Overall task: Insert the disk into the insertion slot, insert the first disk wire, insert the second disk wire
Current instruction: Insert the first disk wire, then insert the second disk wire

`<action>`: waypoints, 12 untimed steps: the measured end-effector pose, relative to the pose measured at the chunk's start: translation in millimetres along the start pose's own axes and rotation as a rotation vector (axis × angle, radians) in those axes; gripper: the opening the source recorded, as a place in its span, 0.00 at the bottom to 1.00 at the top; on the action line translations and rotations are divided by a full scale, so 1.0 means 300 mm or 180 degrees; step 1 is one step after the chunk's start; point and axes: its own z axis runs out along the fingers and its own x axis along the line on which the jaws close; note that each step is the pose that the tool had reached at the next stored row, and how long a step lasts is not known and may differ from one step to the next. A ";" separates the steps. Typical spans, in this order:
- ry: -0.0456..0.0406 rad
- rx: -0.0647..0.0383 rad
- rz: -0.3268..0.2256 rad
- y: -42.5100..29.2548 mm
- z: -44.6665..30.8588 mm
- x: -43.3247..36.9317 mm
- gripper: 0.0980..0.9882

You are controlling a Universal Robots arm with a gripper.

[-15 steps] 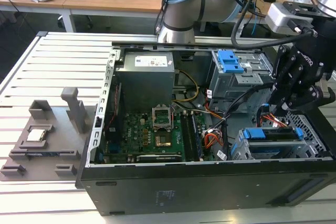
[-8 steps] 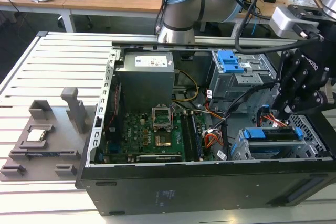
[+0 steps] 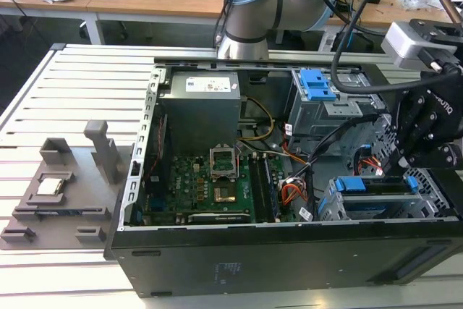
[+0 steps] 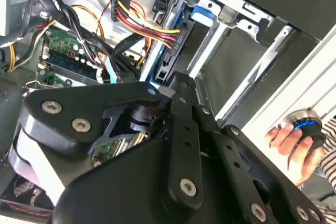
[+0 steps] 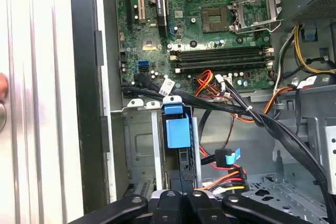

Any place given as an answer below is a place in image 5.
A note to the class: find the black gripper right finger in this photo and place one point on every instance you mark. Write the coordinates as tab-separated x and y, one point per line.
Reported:
199	208

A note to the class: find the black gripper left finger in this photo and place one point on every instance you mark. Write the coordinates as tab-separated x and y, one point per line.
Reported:
168	208

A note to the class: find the hard disk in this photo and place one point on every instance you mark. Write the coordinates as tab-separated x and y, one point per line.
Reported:
178	132

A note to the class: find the metal disk bay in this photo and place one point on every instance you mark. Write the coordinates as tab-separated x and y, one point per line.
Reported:
139	142

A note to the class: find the person's hand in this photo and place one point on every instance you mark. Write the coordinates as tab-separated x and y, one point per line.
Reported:
2	86

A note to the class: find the black PC case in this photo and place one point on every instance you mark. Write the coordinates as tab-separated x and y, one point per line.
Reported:
86	77

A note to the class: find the green motherboard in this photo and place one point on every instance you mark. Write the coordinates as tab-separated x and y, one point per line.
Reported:
183	24

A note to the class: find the CPU socket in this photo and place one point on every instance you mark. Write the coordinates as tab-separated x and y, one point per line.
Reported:
215	19

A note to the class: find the metal socket cover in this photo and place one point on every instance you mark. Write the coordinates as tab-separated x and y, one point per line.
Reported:
272	7

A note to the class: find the grey power supply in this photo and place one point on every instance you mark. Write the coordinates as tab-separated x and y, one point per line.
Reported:
320	6

